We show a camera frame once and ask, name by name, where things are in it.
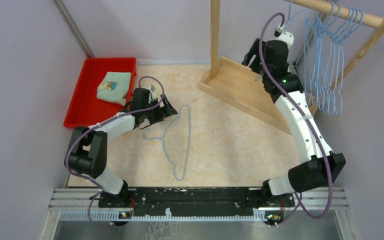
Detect red plastic bin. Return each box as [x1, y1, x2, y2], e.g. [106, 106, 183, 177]
[63, 57, 137, 129]

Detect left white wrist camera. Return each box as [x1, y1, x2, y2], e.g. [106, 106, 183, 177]
[147, 84, 158, 103]

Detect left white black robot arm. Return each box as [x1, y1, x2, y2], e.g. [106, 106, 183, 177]
[64, 87, 178, 207]

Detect wooden hanger rack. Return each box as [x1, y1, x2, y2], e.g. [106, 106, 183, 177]
[198, 0, 384, 135]

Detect purple cable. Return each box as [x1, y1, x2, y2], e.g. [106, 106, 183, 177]
[64, 76, 166, 231]
[258, 12, 334, 227]

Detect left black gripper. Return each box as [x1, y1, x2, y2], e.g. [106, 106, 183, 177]
[142, 93, 178, 125]

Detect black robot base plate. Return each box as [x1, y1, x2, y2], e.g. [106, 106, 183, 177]
[98, 187, 295, 217]

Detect aluminium frame rail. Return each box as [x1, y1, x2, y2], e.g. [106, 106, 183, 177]
[49, 187, 349, 225]

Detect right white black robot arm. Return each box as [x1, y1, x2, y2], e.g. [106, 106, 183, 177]
[242, 38, 346, 206]

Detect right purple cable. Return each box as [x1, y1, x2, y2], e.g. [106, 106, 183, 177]
[258, 12, 334, 227]

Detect folded light green cloth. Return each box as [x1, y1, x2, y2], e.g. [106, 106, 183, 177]
[96, 71, 132, 106]

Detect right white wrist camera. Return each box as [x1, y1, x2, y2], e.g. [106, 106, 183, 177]
[274, 24, 295, 49]

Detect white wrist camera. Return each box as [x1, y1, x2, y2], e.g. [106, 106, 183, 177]
[274, 24, 295, 49]
[147, 84, 158, 103]

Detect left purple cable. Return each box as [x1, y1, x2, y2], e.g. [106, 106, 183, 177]
[64, 76, 166, 231]

